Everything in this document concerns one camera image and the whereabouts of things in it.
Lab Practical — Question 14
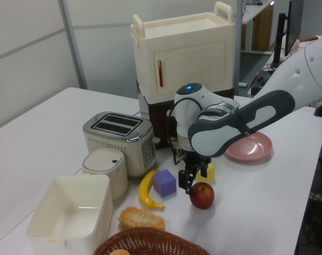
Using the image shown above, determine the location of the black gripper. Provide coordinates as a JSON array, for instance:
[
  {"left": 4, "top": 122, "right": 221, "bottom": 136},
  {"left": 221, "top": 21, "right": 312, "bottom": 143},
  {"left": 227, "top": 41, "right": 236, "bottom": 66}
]
[{"left": 178, "top": 149, "right": 212, "bottom": 197}]

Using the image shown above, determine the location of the red apple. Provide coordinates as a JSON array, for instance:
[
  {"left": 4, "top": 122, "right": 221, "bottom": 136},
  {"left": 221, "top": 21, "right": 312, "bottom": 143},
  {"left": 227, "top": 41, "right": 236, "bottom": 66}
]
[{"left": 189, "top": 182, "right": 215, "bottom": 210}]

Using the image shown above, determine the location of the white square plastic container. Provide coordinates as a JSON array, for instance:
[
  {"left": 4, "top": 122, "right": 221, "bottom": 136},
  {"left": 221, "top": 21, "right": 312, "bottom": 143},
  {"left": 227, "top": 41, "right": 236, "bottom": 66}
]
[{"left": 26, "top": 174, "right": 114, "bottom": 255}]

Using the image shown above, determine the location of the yellow foam cube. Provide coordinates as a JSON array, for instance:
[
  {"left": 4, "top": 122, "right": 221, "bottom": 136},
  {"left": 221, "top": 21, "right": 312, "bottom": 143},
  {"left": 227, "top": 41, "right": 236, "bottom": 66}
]
[{"left": 195, "top": 163, "right": 216, "bottom": 184}]

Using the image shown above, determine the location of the beige toast rack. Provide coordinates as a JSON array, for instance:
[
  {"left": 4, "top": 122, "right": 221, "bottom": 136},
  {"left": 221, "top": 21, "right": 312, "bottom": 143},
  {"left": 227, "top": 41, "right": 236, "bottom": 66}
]
[{"left": 173, "top": 148, "right": 185, "bottom": 163}]

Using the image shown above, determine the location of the purple foam cube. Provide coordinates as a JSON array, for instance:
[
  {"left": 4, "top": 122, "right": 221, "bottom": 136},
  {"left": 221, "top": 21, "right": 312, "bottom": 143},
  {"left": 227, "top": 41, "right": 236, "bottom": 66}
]
[{"left": 152, "top": 168, "right": 177, "bottom": 198}]

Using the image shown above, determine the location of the yellow banana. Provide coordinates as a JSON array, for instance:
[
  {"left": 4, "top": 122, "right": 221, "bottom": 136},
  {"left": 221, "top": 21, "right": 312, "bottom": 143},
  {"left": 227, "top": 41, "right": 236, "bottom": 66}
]
[{"left": 138, "top": 169, "right": 166, "bottom": 210}]

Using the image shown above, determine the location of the pink plate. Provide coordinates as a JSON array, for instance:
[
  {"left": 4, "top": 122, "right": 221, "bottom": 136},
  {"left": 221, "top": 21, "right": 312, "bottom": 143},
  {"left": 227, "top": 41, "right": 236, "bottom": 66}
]
[{"left": 224, "top": 132, "right": 273, "bottom": 162}]

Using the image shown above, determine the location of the crusty bread roll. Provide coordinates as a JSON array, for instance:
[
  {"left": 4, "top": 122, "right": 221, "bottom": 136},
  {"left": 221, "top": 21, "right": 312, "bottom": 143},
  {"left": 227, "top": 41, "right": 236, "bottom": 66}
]
[{"left": 117, "top": 206, "right": 166, "bottom": 231}]

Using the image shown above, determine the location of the brown wicker basket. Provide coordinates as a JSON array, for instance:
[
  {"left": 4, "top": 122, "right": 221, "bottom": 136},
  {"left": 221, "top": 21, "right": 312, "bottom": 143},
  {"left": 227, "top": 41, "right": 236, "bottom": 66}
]
[{"left": 93, "top": 226, "right": 212, "bottom": 255}]

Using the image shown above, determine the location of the cream and chrome toaster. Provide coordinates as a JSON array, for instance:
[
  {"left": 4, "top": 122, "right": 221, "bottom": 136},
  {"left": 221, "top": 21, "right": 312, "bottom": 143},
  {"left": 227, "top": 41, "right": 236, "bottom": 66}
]
[{"left": 82, "top": 111, "right": 161, "bottom": 178}]

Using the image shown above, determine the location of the small white lidded bin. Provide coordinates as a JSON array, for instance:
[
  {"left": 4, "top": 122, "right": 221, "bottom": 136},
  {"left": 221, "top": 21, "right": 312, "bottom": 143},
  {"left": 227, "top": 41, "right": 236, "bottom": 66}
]
[{"left": 82, "top": 148, "right": 129, "bottom": 200}]

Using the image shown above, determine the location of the cream toy cabinet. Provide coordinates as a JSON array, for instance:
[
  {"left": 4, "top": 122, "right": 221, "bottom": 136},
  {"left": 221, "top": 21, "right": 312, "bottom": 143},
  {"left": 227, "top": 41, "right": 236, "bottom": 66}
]
[{"left": 130, "top": 1, "right": 236, "bottom": 102}]

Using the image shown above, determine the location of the wooden white shelf unit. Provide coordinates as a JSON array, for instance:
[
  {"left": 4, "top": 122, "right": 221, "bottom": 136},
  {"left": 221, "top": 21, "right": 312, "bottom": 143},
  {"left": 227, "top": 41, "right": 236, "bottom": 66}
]
[{"left": 240, "top": 2, "right": 274, "bottom": 55}]

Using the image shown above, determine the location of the black monitor stand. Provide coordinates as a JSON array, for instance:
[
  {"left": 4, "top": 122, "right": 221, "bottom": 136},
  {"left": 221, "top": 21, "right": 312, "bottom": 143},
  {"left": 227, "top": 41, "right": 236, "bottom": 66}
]
[{"left": 269, "top": 13, "right": 289, "bottom": 69}]

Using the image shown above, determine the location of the black monitor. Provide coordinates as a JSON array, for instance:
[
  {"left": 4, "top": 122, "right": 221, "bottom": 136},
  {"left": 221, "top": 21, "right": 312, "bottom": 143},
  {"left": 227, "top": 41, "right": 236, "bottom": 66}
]
[{"left": 284, "top": 0, "right": 302, "bottom": 56}]

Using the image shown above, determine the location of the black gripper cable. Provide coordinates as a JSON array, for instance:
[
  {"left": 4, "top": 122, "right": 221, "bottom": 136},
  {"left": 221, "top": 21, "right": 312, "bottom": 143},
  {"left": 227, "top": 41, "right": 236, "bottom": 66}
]
[{"left": 167, "top": 98, "right": 204, "bottom": 165}]

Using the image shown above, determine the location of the black electronics box with cables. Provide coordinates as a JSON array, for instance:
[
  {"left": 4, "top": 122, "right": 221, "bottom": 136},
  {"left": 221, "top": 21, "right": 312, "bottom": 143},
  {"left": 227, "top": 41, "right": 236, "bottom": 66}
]
[{"left": 250, "top": 71, "right": 273, "bottom": 96}]

